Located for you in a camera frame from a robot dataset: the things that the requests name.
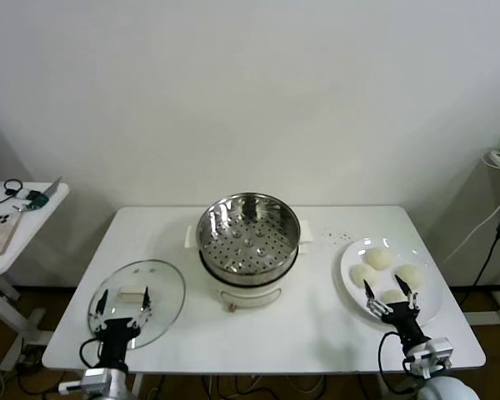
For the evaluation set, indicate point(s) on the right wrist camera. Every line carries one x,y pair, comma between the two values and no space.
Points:
431,354

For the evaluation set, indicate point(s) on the large white plate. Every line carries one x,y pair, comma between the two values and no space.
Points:
358,255

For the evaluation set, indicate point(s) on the small green device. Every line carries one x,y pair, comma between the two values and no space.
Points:
37,198

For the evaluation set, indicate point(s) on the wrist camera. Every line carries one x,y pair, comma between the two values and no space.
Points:
95,377
431,354

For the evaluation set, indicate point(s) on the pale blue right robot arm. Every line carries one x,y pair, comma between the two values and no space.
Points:
446,387

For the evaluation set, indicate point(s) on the grey laptop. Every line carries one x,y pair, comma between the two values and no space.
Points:
52,187

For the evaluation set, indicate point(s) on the white side table with clutter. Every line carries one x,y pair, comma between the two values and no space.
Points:
37,221

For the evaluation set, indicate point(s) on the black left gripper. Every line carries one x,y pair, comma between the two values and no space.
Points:
114,337

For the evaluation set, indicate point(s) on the perforated steel steamer basket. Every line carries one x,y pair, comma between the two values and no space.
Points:
250,250

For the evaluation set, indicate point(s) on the beige phone in clear case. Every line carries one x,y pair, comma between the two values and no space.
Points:
0,233

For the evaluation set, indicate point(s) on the small white charger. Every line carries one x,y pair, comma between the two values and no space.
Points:
21,194

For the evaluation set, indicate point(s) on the white electric cooker pot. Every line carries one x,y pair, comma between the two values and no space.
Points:
250,296

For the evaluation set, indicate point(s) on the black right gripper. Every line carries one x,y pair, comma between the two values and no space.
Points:
402,318

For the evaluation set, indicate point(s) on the round glass pot lid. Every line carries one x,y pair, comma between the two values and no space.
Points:
164,291

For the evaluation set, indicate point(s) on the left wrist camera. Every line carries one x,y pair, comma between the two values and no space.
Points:
95,377

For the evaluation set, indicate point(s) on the white steamed baozi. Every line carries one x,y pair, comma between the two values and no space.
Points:
379,258
393,296
359,274
414,273

